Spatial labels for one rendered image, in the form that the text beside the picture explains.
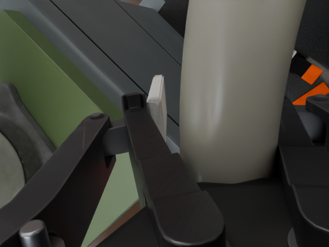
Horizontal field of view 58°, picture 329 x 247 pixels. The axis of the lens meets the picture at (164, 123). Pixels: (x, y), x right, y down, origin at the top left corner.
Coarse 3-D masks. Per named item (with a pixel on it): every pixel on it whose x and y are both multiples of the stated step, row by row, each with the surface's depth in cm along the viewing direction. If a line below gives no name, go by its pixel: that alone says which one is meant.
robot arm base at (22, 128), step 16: (0, 96) 43; (16, 96) 44; (0, 112) 43; (16, 112) 43; (0, 128) 40; (16, 128) 42; (32, 128) 43; (16, 144) 40; (32, 144) 42; (48, 144) 44; (32, 160) 41
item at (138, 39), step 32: (0, 0) 45; (32, 0) 45; (64, 0) 54; (96, 0) 69; (160, 0) 115; (64, 32) 45; (96, 32) 54; (128, 32) 69; (160, 32) 93; (96, 64) 45; (128, 64) 54; (160, 64) 68
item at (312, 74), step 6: (294, 54) 105; (300, 54) 107; (294, 60) 106; (300, 60) 105; (294, 66) 106; (300, 66) 105; (306, 66) 104; (312, 66) 103; (294, 72) 106; (300, 72) 106; (306, 72) 104; (312, 72) 104; (318, 72) 103; (306, 78) 105; (312, 78) 104
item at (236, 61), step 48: (192, 0) 8; (240, 0) 7; (288, 0) 7; (192, 48) 8; (240, 48) 7; (288, 48) 7; (192, 96) 8; (240, 96) 7; (192, 144) 8; (240, 144) 8
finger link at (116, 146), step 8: (112, 120) 15; (120, 120) 15; (112, 128) 14; (120, 128) 14; (104, 136) 14; (112, 136) 14; (120, 136) 14; (104, 144) 14; (112, 144) 14; (120, 144) 15; (104, 152) 14; (112, 152) 14; (120, 152) 15
